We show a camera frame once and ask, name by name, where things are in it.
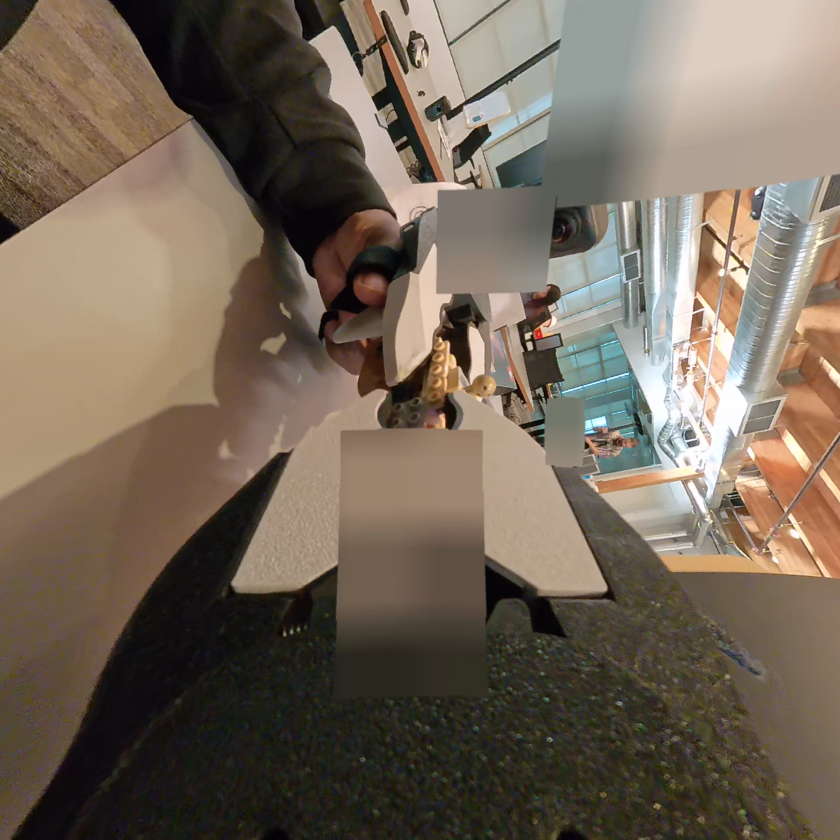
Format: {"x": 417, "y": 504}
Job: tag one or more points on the person's left hand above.
{"x": 354, "y": 236}

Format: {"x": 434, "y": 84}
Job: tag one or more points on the person's left forearm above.
{"x": 262, "y": 98}

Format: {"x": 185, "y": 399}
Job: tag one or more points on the black wall screen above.
{"x": 518, "y": 164}

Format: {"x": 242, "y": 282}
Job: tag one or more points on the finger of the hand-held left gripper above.
{"x": 484, "y": 348}
{"x": 410, "y": 328}

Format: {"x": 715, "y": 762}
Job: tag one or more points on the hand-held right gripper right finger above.
{"x": 538, "y": 525}

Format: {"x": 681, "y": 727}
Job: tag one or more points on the long wooden table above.
{"x": 407, "y": 85}

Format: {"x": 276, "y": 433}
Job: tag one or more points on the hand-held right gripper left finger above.
{"x": 295, "y": 525}

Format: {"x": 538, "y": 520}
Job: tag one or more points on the tan brick-built model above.
{"x": 446, "y": 374}

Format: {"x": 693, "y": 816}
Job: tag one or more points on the grey desk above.
{"x": 98, "y": 295}

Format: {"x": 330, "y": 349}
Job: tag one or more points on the silver air ducts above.
{"x": 754, "y": 315}

